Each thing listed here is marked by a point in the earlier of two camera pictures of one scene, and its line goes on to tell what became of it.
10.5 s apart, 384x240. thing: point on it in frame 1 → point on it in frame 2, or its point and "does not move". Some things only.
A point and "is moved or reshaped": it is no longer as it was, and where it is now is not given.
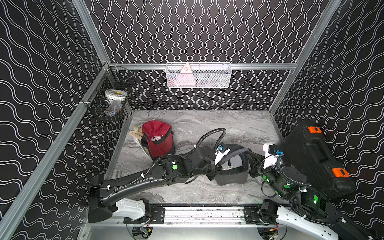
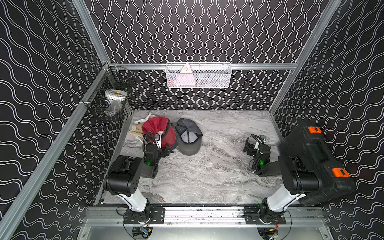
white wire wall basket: x=212 y=75 does not move
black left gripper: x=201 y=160 → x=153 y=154
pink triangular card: x=185 y=79 does not move
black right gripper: x=256 y=169 → x=251 y=148
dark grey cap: x=233 y=170 → x=189 y=137
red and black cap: x=158 y=138 is moved or reshaped
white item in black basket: x=114 y=99 does not move
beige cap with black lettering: x=137 y=132 is moved or reshaped
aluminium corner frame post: x=92 y=30 does not move
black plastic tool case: x=306 y=149 does not move
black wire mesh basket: x=107 y=98 does not move
